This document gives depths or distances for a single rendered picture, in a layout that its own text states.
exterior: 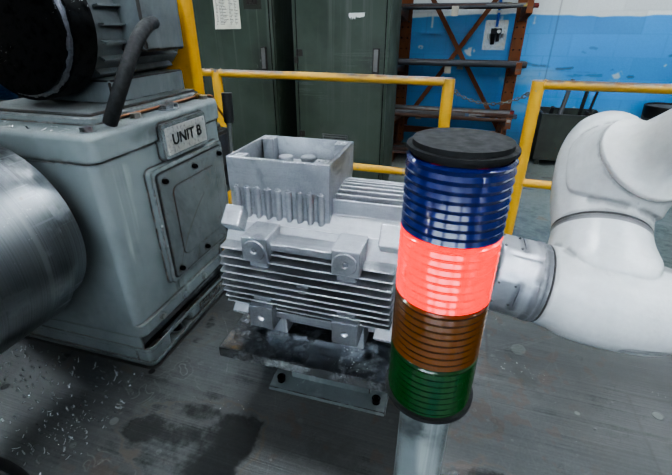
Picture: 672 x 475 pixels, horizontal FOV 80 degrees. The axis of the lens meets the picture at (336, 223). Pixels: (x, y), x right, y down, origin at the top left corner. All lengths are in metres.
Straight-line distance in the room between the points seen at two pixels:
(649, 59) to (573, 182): 4.59
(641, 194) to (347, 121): 2.71
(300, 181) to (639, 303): 0.35
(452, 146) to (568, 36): 4.71
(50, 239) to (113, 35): 0.30
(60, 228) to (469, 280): 0.46
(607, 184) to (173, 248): 0.58
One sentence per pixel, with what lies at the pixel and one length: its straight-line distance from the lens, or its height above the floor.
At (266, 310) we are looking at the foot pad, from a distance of 0.47.
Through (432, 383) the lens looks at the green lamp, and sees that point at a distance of 0.29.
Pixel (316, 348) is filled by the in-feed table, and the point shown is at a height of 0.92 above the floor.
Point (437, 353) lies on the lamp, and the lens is 0.27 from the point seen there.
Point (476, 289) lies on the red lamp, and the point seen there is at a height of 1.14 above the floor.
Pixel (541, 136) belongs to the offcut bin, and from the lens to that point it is 4.52.
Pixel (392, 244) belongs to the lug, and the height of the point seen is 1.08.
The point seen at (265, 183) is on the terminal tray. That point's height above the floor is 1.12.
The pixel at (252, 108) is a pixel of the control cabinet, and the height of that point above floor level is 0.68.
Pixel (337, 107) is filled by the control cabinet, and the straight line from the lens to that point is 3.11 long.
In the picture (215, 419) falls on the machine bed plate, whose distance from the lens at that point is 0.62.
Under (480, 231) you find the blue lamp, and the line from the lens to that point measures 0.22.
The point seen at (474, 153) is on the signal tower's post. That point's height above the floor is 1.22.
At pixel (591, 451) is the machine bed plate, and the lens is 0.65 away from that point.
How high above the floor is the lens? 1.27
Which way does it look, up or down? 26 degrees down
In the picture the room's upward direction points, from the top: straight up
